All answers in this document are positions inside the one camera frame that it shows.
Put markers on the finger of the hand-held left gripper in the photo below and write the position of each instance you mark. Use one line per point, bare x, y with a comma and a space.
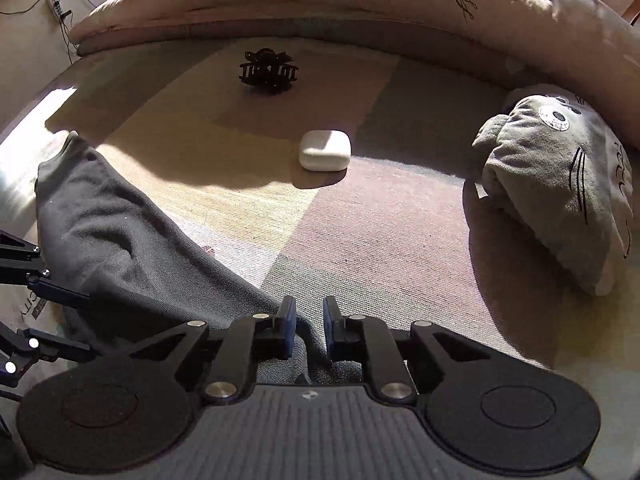
60, 292
55, 350

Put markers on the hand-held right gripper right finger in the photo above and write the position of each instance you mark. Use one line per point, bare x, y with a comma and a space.
331, 325

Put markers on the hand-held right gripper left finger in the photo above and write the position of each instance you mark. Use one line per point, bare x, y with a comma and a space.
287, 325

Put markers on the dark grey pants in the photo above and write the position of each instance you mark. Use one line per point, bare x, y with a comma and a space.
125, 260

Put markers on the bed with pastel patchwork sheet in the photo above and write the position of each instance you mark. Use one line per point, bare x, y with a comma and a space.
375, 235

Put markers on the white earbud case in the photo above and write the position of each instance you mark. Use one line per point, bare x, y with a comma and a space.
325, 151

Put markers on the black hair claw clip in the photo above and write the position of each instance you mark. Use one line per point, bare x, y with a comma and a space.
268, 71

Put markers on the grey cat-face cushion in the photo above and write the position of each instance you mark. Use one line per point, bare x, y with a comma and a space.
555, 185

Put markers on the white power strip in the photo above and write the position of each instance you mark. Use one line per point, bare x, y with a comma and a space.
58, 7

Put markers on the long floral pillow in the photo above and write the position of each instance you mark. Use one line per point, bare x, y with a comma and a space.
375, 0

